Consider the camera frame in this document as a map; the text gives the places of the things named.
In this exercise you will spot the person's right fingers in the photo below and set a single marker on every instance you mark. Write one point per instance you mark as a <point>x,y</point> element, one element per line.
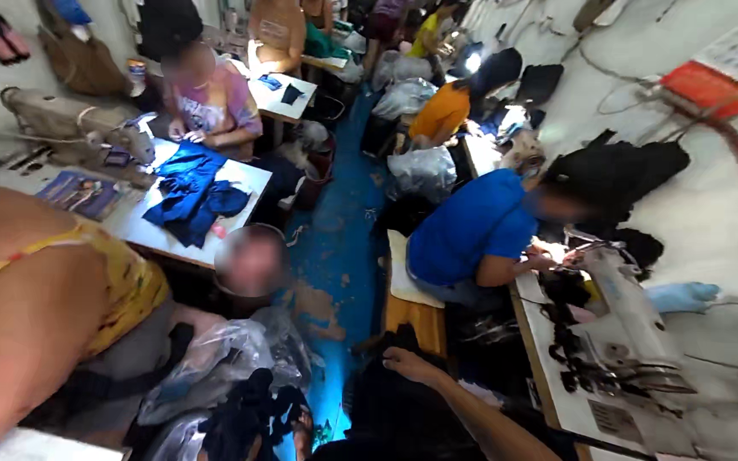
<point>393,359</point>

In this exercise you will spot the white sewing table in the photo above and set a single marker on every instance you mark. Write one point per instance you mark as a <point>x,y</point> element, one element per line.
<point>545,378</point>
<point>132,217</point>

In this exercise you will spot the person's right hand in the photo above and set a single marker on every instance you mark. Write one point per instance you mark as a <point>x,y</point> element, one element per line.
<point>417,367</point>

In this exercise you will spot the purple magazine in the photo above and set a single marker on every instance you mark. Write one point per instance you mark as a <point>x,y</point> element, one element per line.
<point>73,193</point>

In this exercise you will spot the black hanging garments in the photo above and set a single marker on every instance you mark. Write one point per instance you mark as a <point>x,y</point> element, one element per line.
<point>625,173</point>

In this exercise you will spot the beige sewing machine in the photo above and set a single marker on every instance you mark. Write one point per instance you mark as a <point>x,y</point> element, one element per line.
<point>65,121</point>

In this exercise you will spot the black garment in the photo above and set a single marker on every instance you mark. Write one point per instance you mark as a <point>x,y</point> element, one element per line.
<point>378,394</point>

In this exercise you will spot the light blue cloth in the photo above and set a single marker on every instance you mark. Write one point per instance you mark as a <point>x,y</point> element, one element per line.
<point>680,298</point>

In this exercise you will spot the brown hanging bag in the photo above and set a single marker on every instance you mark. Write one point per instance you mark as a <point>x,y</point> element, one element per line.
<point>81,64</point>

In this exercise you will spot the round bucket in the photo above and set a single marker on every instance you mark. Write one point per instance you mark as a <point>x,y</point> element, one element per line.
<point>250,262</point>

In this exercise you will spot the white seat cloth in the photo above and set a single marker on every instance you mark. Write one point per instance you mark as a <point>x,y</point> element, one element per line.
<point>404,275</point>

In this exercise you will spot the person's left hand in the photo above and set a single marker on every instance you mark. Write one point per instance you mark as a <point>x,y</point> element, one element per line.
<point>303,432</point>

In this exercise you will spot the plastic bottle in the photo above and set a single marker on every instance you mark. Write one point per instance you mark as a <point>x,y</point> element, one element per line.
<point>136,78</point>

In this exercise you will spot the white work table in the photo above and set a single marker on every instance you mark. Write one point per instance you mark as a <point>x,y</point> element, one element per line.
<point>481,153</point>
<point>276,105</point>

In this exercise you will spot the person's right forearm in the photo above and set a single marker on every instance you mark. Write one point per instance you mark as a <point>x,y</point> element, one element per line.
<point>494,416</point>

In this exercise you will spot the pile of black fabric pieces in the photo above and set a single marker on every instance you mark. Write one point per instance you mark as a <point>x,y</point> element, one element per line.
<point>561,358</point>

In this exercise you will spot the blue garment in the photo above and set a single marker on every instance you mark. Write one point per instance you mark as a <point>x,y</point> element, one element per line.
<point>189,179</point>

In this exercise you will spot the dark navy garments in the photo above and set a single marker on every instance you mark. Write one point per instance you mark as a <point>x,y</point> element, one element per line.
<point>238,416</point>

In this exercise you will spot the person's body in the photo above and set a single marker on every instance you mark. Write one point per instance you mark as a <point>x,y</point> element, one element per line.
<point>369,446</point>

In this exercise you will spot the yellow wooden bench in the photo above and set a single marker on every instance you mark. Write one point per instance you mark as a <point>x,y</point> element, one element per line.
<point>417,320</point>

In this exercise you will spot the large clear plastic bag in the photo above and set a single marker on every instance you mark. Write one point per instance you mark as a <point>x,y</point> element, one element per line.
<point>234,352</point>

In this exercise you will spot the dark red bucket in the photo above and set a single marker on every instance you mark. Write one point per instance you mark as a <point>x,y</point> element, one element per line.
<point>318,182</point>

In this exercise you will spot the white sewing machine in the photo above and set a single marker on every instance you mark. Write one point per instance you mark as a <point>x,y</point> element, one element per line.
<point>625,314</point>

